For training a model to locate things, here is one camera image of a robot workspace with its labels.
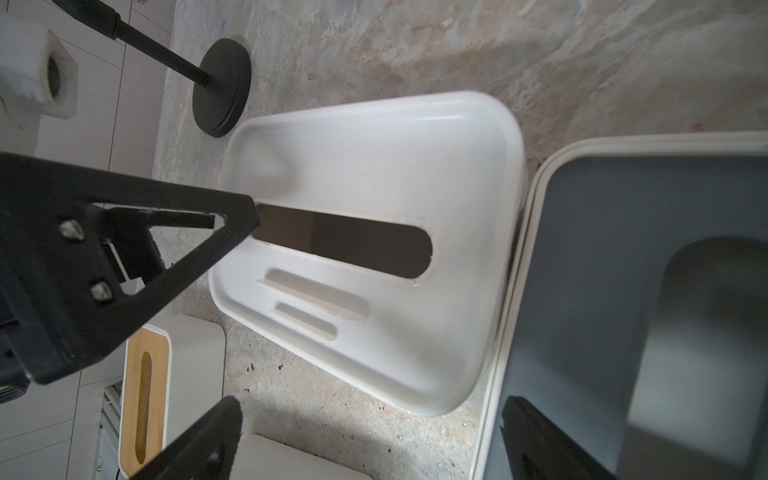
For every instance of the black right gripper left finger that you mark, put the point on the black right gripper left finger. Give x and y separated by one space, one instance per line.
206 450

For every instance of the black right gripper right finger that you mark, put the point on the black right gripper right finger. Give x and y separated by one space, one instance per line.
538 449

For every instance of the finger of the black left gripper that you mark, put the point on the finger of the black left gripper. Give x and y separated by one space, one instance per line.
89 256

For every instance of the grey lid tissue box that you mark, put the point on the grey lid tissue box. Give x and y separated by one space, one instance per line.
636 313

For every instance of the white plastic tissue box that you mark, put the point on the white plastic tissue box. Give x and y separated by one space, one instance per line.
386 234

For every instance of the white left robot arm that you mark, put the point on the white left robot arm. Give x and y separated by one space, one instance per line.
39 71

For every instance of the bamboo lid tissue box left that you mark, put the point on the bamboo lid tissue box left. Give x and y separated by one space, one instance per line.
173 374

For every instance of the white ventilation grille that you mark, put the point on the white ventilation grille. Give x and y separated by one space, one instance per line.
106 465

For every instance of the microphone on black stand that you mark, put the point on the microphone on black stand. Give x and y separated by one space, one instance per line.
222 80

